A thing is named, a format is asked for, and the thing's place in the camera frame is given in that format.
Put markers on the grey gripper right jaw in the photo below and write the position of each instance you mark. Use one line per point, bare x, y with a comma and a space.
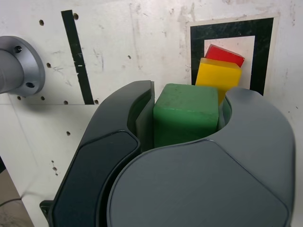
201, 184

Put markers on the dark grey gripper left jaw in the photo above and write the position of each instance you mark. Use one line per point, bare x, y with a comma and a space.
94, 153

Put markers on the green cube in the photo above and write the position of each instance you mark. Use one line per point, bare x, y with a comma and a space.
184, 113

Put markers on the yellow cube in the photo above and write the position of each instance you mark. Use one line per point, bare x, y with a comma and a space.
213, 73

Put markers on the red cube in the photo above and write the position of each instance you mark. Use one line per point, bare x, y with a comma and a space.
222, 55

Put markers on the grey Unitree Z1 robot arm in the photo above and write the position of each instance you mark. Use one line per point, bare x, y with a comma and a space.
19, 66

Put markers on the black tape square outline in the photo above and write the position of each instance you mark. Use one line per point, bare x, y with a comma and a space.
196, 42

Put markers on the black tape strip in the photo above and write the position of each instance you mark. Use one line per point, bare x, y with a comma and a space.
71, 35

